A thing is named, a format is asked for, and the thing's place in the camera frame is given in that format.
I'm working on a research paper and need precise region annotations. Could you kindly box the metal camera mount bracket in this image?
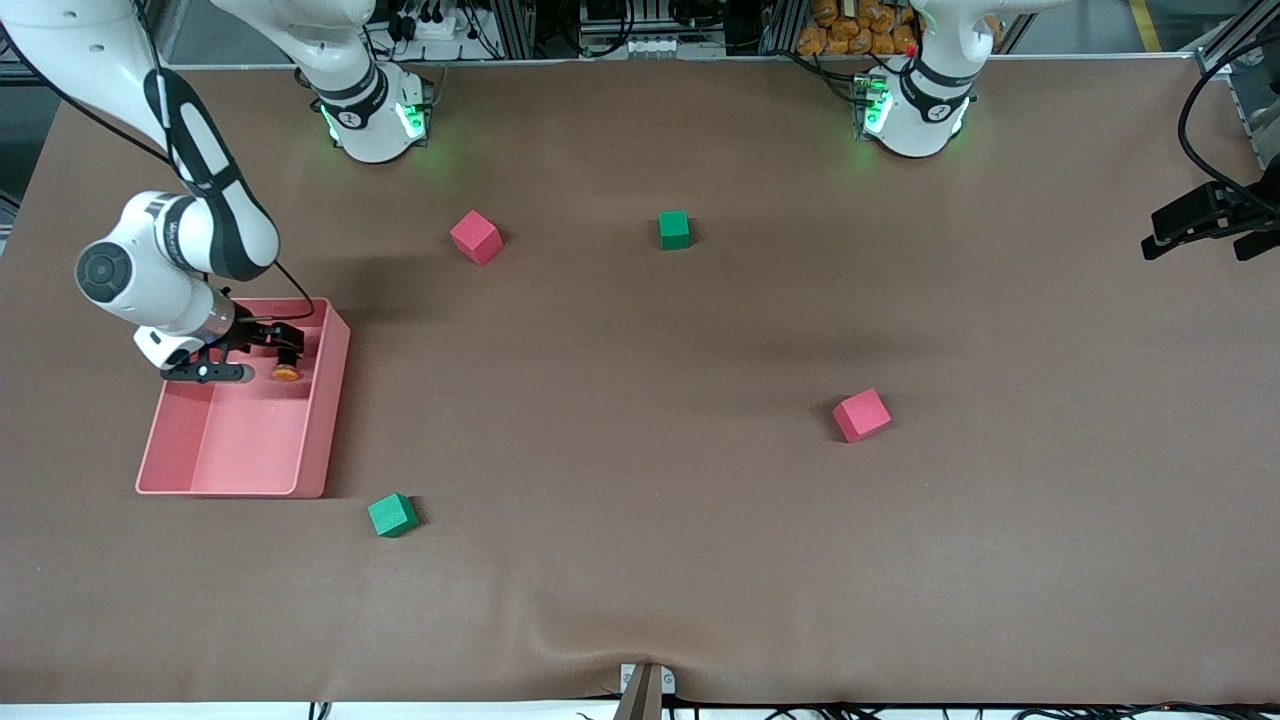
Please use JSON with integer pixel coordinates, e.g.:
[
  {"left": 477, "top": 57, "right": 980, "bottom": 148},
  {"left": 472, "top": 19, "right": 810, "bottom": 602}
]
[{"left": 618, "top": 662, "right": 677, "bottom": 720}]

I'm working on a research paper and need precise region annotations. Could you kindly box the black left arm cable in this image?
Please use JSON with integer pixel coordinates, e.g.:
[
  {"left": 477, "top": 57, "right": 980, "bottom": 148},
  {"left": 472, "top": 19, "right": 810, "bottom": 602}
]
[{"left": 1176, "top": 45, "right": 1280, "bottom": 216}]

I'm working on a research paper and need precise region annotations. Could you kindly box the bag of orange items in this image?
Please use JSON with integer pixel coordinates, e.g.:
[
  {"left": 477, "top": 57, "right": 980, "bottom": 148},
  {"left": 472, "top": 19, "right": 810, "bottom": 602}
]
[{"left": 797, "top": 0, "right": 921, "bottom": 57}]

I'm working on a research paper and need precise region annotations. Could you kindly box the pink plastic tray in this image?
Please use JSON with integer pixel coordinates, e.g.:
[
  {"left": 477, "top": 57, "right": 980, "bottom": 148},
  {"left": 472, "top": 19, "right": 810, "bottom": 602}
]
[{"left": 135, "top": 297, "right": 351, "bottom": 499}]

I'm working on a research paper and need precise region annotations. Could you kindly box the white terminal strip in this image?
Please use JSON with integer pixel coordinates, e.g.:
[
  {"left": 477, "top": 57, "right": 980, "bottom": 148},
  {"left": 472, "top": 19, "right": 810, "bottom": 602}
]
[{"left": 585, "top": 35, "right": 726, "bottom": 58}]

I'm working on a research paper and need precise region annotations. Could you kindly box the pink foam cube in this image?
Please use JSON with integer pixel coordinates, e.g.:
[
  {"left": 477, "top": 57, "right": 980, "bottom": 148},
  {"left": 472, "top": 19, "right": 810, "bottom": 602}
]
[
  {"left": 832, "top": 388, "right": 893, "bottom": 444},
  {"left": 449, "top": 210, "right": 503, "bottom": 267}
]

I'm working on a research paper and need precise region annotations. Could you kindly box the aluminium frame strut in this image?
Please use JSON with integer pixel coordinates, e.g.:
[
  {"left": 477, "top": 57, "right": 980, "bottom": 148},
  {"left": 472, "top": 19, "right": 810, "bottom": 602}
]
[{"left": 1195, "top": 0, "right": 1280, "bottom": 76}]

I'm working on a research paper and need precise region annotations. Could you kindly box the brown table cover sheet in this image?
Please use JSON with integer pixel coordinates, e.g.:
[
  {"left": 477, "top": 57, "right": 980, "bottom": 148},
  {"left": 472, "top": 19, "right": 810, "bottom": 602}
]
[{"left": 0, "top": 58, "right": 1280, "bottom": 706}]

